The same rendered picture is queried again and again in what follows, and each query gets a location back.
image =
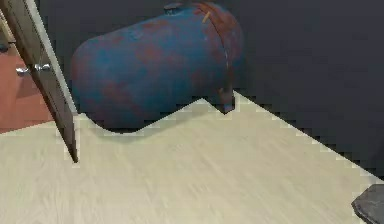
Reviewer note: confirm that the rusty blue barrel bin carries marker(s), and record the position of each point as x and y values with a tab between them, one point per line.
150	70

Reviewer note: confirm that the brown room door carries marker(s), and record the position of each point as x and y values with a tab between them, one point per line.
46	80

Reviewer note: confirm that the dark grey object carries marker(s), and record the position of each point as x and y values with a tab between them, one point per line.
371	205

